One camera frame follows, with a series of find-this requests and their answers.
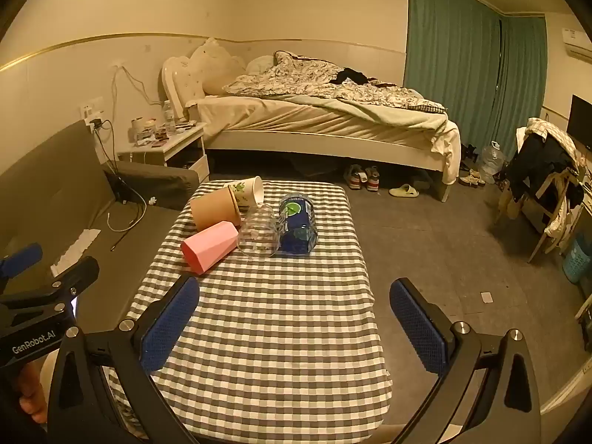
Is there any pink faceted cup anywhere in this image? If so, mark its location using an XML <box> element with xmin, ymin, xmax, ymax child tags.
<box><xmin>181</xmin><ymin>221</ymin><xmax>239</xmax><ymax>275</ymax></box>

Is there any clear plastic cup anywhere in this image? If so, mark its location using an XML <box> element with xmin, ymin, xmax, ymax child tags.
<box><xmin>238</xmin><ymin>205</ymin><xmax>280</xmax><ymax>258</ymax></box>

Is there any brown paper cup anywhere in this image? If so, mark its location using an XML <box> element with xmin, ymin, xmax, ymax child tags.
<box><xmin>190</xmin><ymin>186</ymin><xmax>242</xmax><ymax>232</ymax></box>

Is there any white paper cup green print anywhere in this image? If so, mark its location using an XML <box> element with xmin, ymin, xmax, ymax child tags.
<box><xmin>228</xmin><ymin>175</ymin><xmax>264</xmax><ymax>209</ymax></box>

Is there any left hand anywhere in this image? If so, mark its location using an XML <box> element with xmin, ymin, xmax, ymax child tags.
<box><xmin>12</xmin><ymin>362</ymin><xmax>47</xmax><ymax>424</ymax></box>

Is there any white paper strip on sofa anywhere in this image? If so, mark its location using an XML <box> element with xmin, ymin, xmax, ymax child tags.
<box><xmin>50</xmin><ymin>229</ymin><xmax>100</xmax><ymax>277</ymax></box>

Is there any dark grey sofa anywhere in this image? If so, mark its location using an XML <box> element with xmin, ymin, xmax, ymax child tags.
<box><xmin>1</xmin><ymin>122</ymin><xmax>200</xmax><ymax>332</ymax></box>

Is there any white paper on floor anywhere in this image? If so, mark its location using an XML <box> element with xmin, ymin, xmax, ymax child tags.
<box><xmin>481</xmin><ymin>292</ymin><xmax>494</xmax><ymax>304</ymax></box>

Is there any grey white checkered tablecloth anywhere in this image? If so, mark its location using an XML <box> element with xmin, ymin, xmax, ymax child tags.
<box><xmin>152</xmin><ymin>181</ymin><xmax>392</xmax><ymax>443</ymax></box>

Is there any pale green slipper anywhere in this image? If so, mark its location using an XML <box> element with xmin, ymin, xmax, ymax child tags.
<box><xmin>388</xmin><ymin>184</ymin><xmax>420</xmax><ymax>198</ymax></box>

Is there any teal laundry basket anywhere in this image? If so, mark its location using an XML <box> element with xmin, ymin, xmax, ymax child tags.
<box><xmin>562</xmin><ymin>236</ymin><xmax>591</xmax><ymax>284</ymax></box>

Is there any right sneaker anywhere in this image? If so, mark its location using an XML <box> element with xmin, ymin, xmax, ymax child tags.
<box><xmin>365</xmin><ymin>165</ymin><xmax>379</xmax><ymax>192</ymax></box>

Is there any sneaker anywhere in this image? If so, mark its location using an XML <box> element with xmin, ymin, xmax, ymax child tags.
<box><xmin>344</xmin><ymin>164</ymin><xmax>368</xmax><ymax>191</ymax></box>
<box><xmin>365</xmin><ymin>165</ymin><xmax>379</xmax><ymax>192</ymax></box>

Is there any left sneaker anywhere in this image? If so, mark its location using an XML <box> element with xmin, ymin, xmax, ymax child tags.
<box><xmin>344</xmin><ymin>164</ymin><xmax>368</xmax><ymax>191</ymax></box>

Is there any white nightstand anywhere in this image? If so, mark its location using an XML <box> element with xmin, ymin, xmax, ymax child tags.
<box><xmin>117</xmin><ymin>122</ymin><xmax>210</xmax><ymax>182</ymax></box>

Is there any large water jug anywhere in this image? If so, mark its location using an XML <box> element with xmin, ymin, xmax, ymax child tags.
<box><xmin>478</xmin><ymin>140</ymin><xmax>505</xmax><ymax>184</ymax></box>

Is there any plastic bottle on nightstand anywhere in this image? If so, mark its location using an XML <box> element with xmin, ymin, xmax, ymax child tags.
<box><xmin>162</xmin><ymin>100</ymin><xmax>176</xmax><ymax>133</ymax></box>

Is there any wooden chair with clothes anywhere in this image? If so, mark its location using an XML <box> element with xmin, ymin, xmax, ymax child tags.
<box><xmin>496</xmin><ymin>117</ymin><xmax>586</xmax><ymax>257</ymax></box>

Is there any black monitor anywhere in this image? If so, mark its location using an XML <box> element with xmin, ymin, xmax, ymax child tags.
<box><xmin>567</xmin><ymin>94</ymin><xmax>592</xmax><ymax>150</ymax></box>

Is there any green curtain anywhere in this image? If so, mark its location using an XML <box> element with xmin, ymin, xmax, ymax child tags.
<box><xmin>404</xmin><ymin>0</ymin><xmax>548</xmax><ymax>157</ymax></box>

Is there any black garment on bed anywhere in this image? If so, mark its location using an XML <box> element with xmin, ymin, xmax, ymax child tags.
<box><xmin>330</xmin><ymin>67</ymin><xmax>377</xmax><ymax>85</ymax></box>

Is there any white pillow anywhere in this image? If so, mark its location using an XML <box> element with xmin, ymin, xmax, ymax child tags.
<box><xmin>245</xmin><ymin>55</ymin><xmax>275</xmax><ymax>75</ymax></box>

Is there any patterned duvet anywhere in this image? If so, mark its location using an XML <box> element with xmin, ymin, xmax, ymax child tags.
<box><xmin>225</xmin><ymin>50</ymin><xmax>447</xmax><ymax>114</ymax></box>

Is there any white air conditioner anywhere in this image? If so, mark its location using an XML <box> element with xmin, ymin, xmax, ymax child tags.
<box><xmin>562</xmin><ymin>28</ymin><xmax>592</xmax><ymax>61</ymax></box>

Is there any white charging cable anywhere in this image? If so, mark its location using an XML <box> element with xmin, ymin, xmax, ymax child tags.
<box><xmin>105</xmin><ymin>184</ymin><xmax>150</xmax><ymax>234</ymax></box>

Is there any wall power strip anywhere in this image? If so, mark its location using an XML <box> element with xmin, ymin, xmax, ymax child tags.
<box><xmin>79</xmin><ymin>96</ymin><xmax>104</xmax><ymax>125</ymax></box>

